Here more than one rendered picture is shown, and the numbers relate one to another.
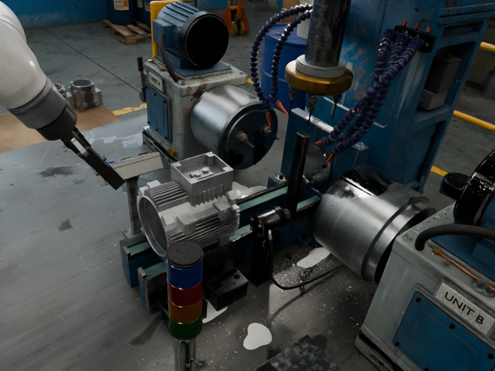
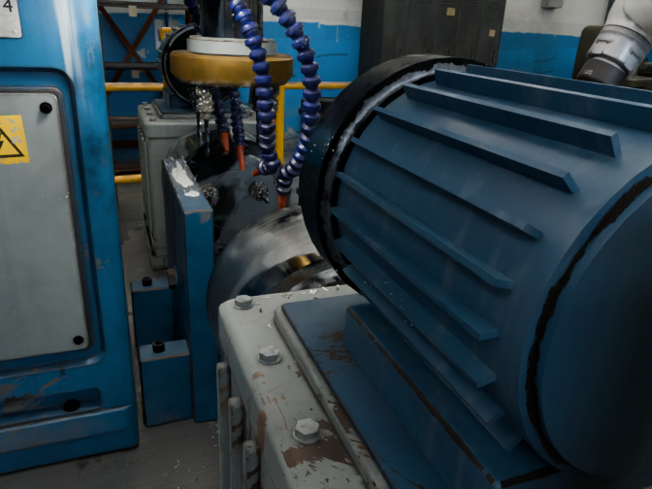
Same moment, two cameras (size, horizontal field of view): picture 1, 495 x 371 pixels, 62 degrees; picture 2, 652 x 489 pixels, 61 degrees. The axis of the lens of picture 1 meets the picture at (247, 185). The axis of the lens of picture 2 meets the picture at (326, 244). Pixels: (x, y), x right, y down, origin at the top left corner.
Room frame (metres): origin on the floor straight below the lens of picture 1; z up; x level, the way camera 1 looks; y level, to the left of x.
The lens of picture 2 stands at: (1.85, 0.26, 1.39)
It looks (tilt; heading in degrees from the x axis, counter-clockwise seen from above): 22 degrees down; 198
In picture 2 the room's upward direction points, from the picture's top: 3 degrees clockwise
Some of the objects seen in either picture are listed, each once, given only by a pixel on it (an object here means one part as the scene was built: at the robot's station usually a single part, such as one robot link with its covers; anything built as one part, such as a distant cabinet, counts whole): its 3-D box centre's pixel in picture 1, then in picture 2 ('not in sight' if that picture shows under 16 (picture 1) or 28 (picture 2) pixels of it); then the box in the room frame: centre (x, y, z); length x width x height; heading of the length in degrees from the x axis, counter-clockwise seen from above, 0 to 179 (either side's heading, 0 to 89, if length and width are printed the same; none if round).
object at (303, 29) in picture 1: (309, 18); not in sight; (3.27, -0.35, 0.99); 0.24 x 0.22 x 0.24; 45
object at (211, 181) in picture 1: (202, 178); not in sight; (0.85, 0.12, 1.11); 0.12 x 0.11 x 0.07; 130
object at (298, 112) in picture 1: (324, 171); (166, 283); (1.15, -0.25, 0.97); 0.30 x 0.11 x 0.34; 40
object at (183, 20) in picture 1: (178, 65); (546, 407); (1.52, 0.30, 1.16); 0.33 x 0.26 x 0.42; 40
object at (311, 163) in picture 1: (313, 165); not in sight; (1.11, -0.20, 1.02); 0.15 x 0.02 x 0.15; 40
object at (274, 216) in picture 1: (320, 232); not in sight; (0.91, -0.22, 0.92); 0.45 x 0.13 x 0.24; 130
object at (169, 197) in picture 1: (188, 213); not in sight; (0.82, 0.15, 1.02); 0.20 x 0.19 x 0.19; 130
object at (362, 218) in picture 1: (381, 230); (221, 183); (0.80, -0.34, 1.04); 0.41 x 0.25 x 0.25; 40
